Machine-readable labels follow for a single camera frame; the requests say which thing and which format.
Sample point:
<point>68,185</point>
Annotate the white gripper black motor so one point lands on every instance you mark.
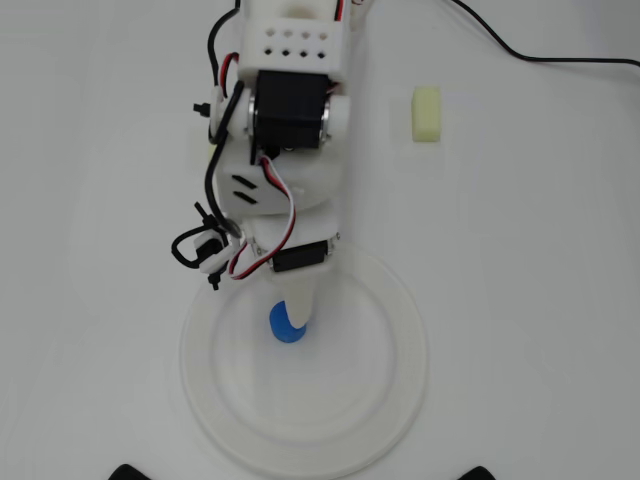
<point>301,256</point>

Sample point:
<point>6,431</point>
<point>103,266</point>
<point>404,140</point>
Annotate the blue cylinder block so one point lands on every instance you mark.
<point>281,325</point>

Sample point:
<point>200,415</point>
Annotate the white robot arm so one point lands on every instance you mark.
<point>292,55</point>

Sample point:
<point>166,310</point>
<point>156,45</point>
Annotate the cream foam block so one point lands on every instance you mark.
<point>426,113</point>
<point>212,154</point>

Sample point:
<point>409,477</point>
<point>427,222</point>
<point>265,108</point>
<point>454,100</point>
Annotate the white round plate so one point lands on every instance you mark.
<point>350,380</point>

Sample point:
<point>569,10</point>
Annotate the black rounded foot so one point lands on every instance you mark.
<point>481,474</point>
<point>129,473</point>

